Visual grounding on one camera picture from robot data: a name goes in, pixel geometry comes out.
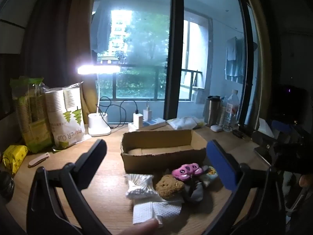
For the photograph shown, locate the large white charger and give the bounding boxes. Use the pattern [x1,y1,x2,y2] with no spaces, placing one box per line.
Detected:
[133,113,143,128]

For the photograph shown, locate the clear plastic cotton swab bag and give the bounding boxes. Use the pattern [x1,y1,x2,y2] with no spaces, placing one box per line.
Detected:
[125,173,159,200]

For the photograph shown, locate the person's right hand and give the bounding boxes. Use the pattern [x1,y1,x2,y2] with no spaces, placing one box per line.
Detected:
[299,174,313,189]

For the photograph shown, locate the person's left hand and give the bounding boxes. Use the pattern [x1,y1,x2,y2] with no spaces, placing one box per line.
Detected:
[120,219,159,235]

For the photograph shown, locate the black cable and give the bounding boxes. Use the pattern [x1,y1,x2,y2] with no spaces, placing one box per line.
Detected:
[98,96,139,129]

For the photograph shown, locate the brown curtain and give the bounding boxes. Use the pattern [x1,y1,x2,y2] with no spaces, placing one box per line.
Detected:
[22,0,98,118]

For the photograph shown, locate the dark electronic device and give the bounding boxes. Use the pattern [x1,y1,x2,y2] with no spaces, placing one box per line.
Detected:
[271,86,309,125]

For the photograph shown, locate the white embossed paper towel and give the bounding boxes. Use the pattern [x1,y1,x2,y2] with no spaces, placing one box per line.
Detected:
[133,199,183,227]

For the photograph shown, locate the balcony railing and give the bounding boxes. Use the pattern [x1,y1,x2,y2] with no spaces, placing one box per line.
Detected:
[98,64,203,101]

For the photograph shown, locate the brown plush toy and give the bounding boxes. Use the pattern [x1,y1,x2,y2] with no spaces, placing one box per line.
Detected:
[155,174,185,200]

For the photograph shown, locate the green paper cup pack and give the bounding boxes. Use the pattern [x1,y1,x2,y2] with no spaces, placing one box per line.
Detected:
[10,77,53,153]

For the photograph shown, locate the grey sock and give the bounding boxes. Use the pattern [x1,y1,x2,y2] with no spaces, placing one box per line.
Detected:
[183,174,204,203]

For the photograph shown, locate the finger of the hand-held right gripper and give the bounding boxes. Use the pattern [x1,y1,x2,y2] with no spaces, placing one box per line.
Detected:
[252,130,279,167]

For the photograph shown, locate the steel tumbler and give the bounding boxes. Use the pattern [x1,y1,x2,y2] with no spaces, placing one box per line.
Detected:
[203,95,222,127]

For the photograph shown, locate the black window frame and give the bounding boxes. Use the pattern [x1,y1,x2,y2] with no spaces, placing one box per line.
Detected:
[164,0,184,120]

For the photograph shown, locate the white paper cup pack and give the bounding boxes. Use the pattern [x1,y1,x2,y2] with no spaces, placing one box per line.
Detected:
[45,82,86,150]

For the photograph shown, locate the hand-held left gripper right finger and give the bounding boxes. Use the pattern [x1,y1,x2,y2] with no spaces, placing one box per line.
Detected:
[203,139,286,235]

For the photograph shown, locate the hanging teal clothes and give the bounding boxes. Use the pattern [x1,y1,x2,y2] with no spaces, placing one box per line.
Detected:
[225,37,245,82]

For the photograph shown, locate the clear water bottle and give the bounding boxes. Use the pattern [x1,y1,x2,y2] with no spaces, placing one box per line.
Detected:
[222,90,240,132]

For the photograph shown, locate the white power strip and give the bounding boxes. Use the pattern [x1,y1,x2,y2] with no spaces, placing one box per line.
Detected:
[128,117,167,131]

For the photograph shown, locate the wet wipes pack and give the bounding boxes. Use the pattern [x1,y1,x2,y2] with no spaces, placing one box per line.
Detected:
[166,117,204,130]

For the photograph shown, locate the dark round object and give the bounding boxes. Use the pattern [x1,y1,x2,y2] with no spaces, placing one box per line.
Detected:
[0,171,15,200]

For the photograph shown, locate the cardboard box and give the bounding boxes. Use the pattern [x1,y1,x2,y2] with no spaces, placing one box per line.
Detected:
[121,129,208,174]

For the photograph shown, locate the white desk lamp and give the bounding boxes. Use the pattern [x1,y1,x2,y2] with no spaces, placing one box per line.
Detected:
[77,65,121,137]

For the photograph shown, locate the pink plush toy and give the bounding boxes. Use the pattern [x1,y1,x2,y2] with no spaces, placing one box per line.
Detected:
[172,163,204,182]

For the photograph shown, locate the patterned blue yellow sock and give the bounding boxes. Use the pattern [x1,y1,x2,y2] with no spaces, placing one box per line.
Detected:
[202,166,218,186]

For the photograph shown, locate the yellow packet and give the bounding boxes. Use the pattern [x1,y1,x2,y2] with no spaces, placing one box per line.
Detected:
[2,145,28,174]

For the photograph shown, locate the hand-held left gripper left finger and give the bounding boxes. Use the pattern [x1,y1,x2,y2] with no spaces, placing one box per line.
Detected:
[26,139,110,235]

